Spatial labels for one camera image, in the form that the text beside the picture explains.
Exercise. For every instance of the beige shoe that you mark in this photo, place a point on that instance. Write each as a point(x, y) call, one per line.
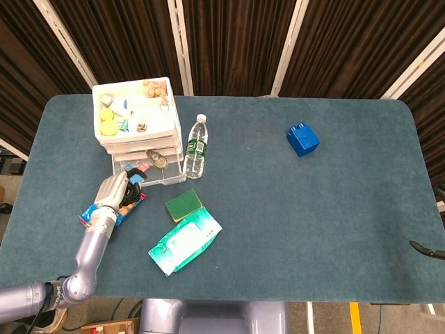
point(55, 320)

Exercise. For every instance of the blue potato chip bag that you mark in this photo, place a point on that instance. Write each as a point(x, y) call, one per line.
point(89, 212)

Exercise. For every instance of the brown cardboard box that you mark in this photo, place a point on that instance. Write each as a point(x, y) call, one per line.
point(107, 327)

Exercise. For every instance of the light blue plastic piece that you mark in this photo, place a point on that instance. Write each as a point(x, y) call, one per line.
point(138, 175)

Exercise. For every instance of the green wet wipes pack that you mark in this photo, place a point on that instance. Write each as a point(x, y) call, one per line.
point(184, 241)

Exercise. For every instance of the blue felt table mat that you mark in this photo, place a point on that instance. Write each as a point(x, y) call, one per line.
point(278, 208)

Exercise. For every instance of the small yellow round lid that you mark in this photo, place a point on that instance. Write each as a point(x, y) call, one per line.
point(106, 115)

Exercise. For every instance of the blue toy building block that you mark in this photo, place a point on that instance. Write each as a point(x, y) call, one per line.
point(304, 141)

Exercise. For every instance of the white drawer organizer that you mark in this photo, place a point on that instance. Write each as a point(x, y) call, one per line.
point(139, 138)

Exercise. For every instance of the white partition frame post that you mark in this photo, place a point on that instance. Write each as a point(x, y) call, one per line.
point(288, 52)
point(66, 41)
point(181, 48)
point(413, 69)

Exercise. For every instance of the oval metal tin can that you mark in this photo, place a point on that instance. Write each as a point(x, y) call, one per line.
point(157, 159)

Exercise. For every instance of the large yellow round lid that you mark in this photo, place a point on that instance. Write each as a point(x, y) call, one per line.
point(108, 128)

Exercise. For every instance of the pink binder clip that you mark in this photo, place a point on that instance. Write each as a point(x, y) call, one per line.
point(143, 168)

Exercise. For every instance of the green and yellow sponge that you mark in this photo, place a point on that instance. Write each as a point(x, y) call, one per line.
point(183, 204)

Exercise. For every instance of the small pale green cup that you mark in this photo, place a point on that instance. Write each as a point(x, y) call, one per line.
point(106, 101)

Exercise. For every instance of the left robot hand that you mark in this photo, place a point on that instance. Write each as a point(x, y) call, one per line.
point(111, 193)

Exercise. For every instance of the pile of brown cookies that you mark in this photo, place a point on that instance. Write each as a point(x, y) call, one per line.
point(153, 90)

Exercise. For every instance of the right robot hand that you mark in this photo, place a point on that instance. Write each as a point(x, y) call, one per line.
point(429, 251)

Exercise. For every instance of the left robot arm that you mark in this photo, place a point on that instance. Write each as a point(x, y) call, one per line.
point(88, 254)

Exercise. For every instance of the clear plastic water bottle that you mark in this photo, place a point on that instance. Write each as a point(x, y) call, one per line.
point(195, 153)

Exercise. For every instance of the white table leg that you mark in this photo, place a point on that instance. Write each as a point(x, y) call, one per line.
point(310, 318)

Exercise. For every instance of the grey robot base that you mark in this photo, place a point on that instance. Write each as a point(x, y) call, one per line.
point(215, 318)

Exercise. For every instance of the small brown metal clips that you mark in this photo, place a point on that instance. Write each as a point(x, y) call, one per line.
point(141, 128)

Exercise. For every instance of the dark brown curtain panel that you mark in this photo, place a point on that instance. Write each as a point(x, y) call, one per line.
point(24, 69)
point(236, 45)
point(354, 45)
point(121, 38)

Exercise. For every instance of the small green packet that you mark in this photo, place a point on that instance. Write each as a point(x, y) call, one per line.
point(123, 126)

